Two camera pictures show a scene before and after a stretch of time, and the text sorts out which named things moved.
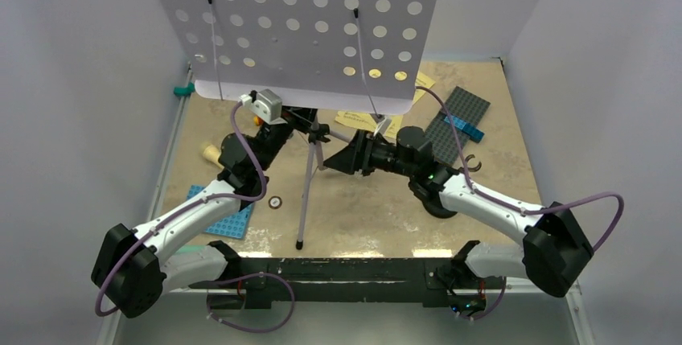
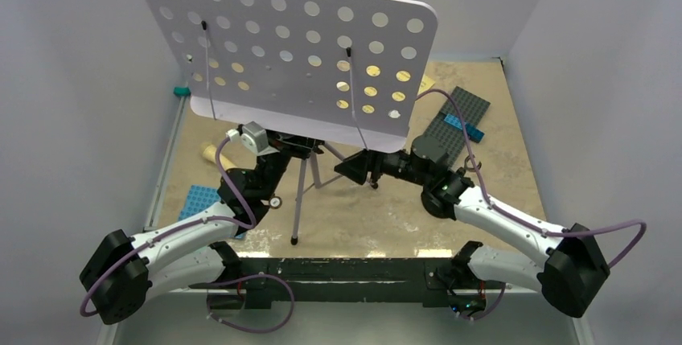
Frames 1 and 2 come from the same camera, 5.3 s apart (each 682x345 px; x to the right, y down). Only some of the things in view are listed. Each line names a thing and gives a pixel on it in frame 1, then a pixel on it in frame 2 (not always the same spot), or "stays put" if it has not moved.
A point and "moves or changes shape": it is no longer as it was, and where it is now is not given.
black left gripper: [296, 120] -> [289, 145]
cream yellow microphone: [212, 153] stays put
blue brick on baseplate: [473, 133] stays put
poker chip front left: [275, 202] stays put
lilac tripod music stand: [317, 33] moves or changes shape
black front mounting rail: [418, 281] stays put
